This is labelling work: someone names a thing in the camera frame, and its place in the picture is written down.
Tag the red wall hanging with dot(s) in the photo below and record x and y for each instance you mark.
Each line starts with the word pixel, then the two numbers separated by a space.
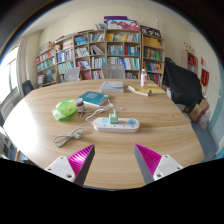
pixel 205 77

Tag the green translucent container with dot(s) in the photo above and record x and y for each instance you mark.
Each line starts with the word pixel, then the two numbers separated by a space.
pixel 65 109

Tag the clear bottle with red label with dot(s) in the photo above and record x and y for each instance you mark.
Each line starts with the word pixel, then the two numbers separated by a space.
pixel 143 79

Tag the black cloth cover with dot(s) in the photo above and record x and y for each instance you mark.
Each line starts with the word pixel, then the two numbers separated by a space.
pixel 183 85

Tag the grey book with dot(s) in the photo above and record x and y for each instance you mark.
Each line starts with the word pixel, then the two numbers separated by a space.
pixel 112 87

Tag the small wall shelf unit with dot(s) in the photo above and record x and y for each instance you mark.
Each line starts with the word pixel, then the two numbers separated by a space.
pixel 190 62

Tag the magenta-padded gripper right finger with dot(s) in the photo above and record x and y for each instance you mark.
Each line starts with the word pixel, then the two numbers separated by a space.
pixel 163 166

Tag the wooden bookshelf with books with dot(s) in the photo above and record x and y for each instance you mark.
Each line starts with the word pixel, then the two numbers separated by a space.
pixel 123 50

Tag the green charger block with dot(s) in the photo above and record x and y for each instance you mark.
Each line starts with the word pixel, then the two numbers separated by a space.
pixel 113 119

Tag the dark office chair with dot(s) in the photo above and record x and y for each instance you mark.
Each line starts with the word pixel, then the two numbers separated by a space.
pixel 27 87

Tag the wide grey mesh chair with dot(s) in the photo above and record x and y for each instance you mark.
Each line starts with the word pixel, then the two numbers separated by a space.
pixel 113 71

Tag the white power strip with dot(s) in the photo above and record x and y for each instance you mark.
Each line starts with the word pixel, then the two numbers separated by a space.
pixel 126 125

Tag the yellow notepad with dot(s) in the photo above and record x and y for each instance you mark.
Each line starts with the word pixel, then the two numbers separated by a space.
pixel 156 88

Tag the window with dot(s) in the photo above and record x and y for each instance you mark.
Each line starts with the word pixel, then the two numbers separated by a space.
pixel 8 76

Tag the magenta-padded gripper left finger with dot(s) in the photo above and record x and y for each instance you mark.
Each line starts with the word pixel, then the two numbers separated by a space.
pixel 65 166

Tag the cardboard box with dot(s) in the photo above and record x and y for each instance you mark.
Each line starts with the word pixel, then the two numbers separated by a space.
pixel 199 110

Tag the small grey mesh chair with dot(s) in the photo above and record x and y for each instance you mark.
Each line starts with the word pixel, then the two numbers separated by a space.
pixel 72 74

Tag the yellow book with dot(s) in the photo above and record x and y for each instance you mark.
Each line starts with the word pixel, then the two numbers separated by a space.
pixel 138 90

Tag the teal book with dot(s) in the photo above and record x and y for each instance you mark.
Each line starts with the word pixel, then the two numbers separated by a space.
pixel 94 98

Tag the small jar with red label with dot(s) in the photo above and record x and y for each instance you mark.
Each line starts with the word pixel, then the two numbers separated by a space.
pixel 80 106

